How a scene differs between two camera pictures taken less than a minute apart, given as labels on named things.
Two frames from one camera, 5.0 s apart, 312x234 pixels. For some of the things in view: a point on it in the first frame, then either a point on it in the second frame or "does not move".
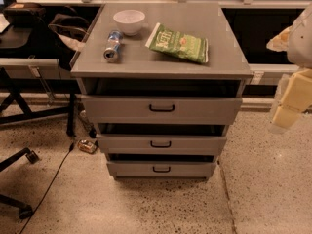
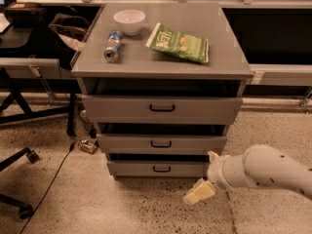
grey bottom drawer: x=161 y=169 does not move
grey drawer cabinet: x=161 y=81 does not move
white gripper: x=300 y=43 -> x=216 y=173
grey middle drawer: x=143 y=143 does not move
